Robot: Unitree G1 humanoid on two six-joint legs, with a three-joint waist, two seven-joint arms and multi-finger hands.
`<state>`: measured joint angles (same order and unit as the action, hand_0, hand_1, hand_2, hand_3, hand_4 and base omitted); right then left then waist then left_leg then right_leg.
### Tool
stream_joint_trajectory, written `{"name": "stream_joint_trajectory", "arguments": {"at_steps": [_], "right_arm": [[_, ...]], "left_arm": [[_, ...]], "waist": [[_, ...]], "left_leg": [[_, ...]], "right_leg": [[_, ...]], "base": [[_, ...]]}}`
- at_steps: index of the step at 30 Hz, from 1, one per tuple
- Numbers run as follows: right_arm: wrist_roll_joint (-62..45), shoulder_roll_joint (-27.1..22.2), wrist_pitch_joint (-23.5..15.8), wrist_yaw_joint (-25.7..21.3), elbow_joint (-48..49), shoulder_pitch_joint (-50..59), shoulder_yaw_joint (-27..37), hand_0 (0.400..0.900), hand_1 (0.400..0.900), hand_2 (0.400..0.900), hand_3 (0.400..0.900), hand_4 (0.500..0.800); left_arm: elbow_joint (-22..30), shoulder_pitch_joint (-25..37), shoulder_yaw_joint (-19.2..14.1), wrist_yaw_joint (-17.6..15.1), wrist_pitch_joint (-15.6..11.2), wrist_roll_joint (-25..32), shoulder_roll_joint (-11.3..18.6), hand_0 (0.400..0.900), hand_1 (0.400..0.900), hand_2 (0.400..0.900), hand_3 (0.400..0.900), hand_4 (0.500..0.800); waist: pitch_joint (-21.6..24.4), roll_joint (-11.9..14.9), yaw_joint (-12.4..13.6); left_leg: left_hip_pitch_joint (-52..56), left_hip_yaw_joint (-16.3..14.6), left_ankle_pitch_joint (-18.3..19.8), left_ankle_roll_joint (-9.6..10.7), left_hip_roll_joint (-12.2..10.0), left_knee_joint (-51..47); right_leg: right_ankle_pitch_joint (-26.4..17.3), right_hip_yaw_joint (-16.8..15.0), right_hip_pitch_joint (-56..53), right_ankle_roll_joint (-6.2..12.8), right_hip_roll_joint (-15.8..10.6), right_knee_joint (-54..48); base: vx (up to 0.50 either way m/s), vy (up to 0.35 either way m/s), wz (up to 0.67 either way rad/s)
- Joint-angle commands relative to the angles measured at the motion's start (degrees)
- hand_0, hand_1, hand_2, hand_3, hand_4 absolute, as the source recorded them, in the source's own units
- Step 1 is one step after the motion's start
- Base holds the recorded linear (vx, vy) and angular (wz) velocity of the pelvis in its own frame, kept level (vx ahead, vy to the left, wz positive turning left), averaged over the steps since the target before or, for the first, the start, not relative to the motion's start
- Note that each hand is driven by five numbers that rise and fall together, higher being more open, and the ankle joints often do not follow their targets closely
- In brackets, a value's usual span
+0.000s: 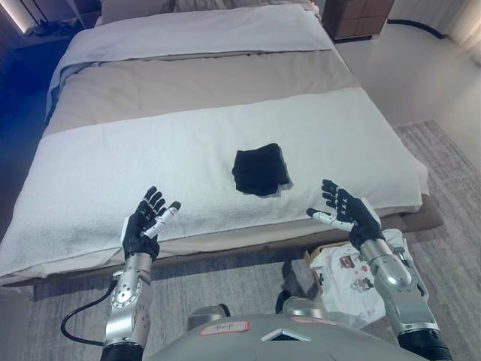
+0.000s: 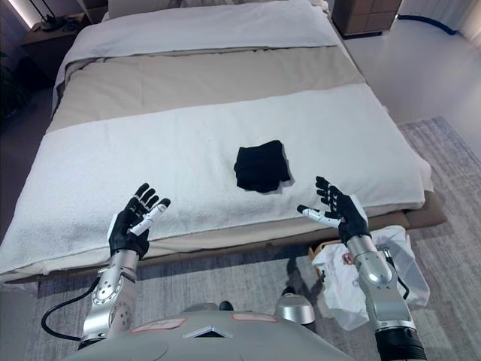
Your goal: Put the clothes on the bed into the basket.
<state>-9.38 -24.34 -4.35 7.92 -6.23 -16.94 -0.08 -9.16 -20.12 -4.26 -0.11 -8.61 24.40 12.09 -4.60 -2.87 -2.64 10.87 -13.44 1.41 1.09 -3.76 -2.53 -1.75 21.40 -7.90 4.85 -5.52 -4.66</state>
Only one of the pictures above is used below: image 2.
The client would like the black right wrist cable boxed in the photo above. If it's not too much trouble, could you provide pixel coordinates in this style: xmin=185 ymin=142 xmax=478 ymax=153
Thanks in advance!
xmin=377 ymin=244 xmax=411 ymax=301

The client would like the brown wooden dresser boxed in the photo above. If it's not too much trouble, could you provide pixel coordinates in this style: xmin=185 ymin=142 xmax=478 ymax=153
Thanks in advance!
xmin=331 ymin=0 xmax=403 ymax=38

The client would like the dark wooden nightstand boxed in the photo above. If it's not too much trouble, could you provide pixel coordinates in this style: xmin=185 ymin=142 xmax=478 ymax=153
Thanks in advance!
xmin=20 ymin=13 xmax=89 ymax=82

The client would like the white towel blanket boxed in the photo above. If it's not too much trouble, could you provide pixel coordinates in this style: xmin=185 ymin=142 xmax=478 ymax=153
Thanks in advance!
xmin=0 ymin=82 xmax=433 ymax=275

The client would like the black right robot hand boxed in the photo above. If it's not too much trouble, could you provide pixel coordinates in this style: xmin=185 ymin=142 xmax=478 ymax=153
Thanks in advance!
xmin=296 ymin=175 xmax=371 ymax=245

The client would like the blue floor cable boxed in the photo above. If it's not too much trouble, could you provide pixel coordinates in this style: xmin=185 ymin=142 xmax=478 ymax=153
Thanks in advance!
xmin=397 ymin=13 xmax=458 ymax=37

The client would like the silver robot leg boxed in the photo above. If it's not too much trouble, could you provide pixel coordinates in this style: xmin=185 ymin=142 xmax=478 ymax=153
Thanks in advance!
xmin=274 ymin=287 xmax=316 ymax=326

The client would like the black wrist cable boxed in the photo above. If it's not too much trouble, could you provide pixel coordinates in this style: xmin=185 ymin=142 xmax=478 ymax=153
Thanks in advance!
xmin=40 ymin=287 xmax=99 ymax=342
xmin=377 ymin=244 xmax=411 ymax=301

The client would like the brown bed frame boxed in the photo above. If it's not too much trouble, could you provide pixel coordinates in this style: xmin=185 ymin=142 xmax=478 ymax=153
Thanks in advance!
xmin=0 ymin=190 xmax=448 ymax=285

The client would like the grey robot torso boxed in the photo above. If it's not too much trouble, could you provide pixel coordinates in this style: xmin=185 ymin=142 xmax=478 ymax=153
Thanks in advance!
xmin=65 ymin=302 xmax=356 ymax=361

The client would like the beige bed sheet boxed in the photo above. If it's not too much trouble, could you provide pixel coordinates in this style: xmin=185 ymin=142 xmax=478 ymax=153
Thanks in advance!
xmin=47 ymin=45 xmax=368 ymax=133

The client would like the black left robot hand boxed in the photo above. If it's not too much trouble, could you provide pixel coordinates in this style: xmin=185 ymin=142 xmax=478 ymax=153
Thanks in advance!
xmin=108 ymin=183 xmax=171 ymax=260

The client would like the white plastic bag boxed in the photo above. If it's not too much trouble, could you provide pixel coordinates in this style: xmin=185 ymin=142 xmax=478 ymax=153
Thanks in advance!
xmin=307 ymin=224 xmax=431 ymax=332

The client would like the folded black garment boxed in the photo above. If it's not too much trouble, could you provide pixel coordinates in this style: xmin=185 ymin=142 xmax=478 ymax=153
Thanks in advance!
xmin=232 ymin=139 xmax=294 ymax=194

